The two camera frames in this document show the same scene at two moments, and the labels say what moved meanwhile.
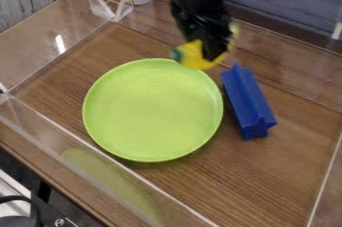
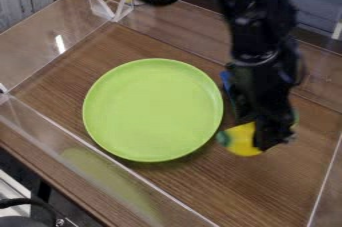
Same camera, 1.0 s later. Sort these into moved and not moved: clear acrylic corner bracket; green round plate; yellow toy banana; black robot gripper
Moved: black robot gripper; yellow toy banana
Not moved: green round plate; clear acrylic corner bracket
